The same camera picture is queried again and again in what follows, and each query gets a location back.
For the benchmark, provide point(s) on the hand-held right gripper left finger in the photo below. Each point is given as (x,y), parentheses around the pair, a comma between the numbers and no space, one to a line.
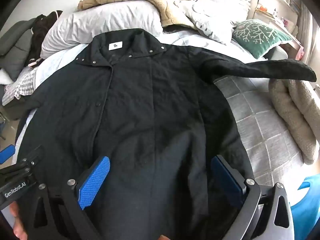
(93,182)

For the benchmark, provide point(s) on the folded beige fleece blanket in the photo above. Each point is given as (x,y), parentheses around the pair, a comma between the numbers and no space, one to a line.
(295,110)

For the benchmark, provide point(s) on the green branch-print pillow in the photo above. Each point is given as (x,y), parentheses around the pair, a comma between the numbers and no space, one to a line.
(260,37)

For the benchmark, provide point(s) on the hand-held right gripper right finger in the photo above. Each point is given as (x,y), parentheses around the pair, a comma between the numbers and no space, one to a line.
(226,180)

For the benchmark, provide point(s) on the grey chair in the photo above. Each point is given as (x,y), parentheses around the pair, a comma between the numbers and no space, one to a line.
(15,45)

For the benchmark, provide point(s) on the black garment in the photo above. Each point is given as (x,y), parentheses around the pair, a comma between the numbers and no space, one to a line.
(41,35)

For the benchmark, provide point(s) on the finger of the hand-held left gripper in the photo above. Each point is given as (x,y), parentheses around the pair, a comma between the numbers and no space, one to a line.
(7,151)

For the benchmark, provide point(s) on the blue plastic stool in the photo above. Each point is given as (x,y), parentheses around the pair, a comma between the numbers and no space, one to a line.
(307,205)

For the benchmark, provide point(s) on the white pillow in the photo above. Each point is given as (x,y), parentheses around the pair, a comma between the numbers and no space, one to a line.
(100,20)

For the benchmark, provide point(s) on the white printed duvet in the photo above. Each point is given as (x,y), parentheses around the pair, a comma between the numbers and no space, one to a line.
(212,15)

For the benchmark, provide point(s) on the black quilted jacket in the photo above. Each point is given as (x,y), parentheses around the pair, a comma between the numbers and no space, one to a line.
(150,105)

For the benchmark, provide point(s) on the person's left hand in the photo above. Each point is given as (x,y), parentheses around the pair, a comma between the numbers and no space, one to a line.
(18,225)

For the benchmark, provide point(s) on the gingham checked cloth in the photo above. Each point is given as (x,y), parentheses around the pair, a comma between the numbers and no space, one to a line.
(25,82)

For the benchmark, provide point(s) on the grey checked bed blanket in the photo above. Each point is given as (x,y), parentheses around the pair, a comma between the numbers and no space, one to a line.
(262,142)

